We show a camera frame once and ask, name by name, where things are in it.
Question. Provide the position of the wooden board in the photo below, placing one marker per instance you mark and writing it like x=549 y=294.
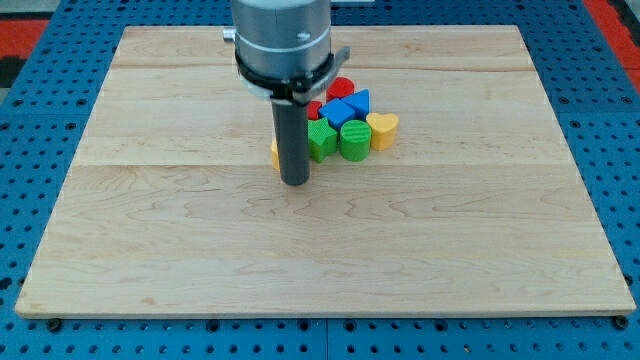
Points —
x=172 y=209

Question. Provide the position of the yellow hexagon block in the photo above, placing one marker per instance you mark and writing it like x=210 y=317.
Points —
x=274 y=155

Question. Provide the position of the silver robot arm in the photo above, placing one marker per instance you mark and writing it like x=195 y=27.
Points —
x=283 y=54

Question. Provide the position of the green cylinder block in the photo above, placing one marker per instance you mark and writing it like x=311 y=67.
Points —
x=355 y=137

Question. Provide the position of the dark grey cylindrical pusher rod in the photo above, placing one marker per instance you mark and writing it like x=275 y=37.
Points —
x=291 y=131

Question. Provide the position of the green star block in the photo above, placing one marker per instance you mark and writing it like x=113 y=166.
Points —
x=322 y=139

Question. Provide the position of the blue triangle block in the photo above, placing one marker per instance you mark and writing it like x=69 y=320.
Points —
x=360 y=102

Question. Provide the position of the blue cube block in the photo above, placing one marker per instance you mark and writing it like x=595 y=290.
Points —
x=337 y=112

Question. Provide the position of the yellow heart block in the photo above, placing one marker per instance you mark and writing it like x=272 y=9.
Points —
x=384 y=129

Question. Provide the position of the red block behind rod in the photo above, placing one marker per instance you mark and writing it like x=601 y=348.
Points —
x=313 y=109

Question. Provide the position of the red cylinder block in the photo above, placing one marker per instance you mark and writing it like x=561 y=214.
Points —
x=341 y=87

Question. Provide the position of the black clamp ring mount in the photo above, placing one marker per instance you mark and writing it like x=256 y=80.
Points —
x=293 y=90

